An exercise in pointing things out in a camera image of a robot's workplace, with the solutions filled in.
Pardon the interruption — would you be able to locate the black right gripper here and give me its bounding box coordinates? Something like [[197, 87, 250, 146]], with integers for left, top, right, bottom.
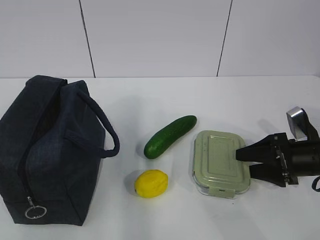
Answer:
[[235, 133, 320, 187]]

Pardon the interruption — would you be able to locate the green lid glass container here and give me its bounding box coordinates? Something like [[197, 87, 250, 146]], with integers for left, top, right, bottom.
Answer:
[[192, 130, 251, 199]]

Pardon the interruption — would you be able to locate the green cucumber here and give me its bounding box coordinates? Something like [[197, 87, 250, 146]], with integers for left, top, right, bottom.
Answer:
[[143, 115, 198, 160]]

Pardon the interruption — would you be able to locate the yellow lemon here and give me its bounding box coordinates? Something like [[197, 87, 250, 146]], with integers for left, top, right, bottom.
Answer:
[[134, 169, 169, 199]]

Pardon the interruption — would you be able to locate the dark navy lunch bag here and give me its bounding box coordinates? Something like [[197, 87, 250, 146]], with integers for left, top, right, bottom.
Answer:
[[0, 75, 120, 226]]

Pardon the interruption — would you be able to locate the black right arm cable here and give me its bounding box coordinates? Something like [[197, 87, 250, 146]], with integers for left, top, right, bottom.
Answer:
[[311, 175, 320, 193]]

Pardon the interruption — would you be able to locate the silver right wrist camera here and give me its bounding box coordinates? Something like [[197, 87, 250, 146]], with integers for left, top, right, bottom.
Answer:
[[286, 106, 307, 140]]

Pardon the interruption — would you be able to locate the silver zipper pull ring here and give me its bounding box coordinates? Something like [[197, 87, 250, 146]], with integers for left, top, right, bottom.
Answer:
[[24, 195, 47, 219]]

